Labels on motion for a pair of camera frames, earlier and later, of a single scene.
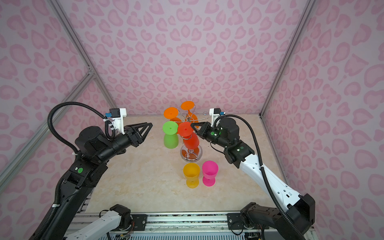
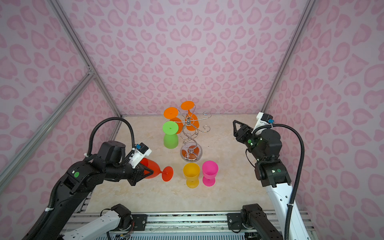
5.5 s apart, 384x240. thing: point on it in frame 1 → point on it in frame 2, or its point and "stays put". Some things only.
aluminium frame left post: [80, 50] stays put
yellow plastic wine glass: [191, 171] stays put
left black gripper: [134, 136] → [141, 173]
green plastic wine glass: [171, 138] stays put
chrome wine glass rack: [191, 155] stays put
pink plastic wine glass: [210, 170] stays put
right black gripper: [206, 127] → [245, 128]
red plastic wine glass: [190, 140] → [167, 172]
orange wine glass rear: [189, 105] stays put
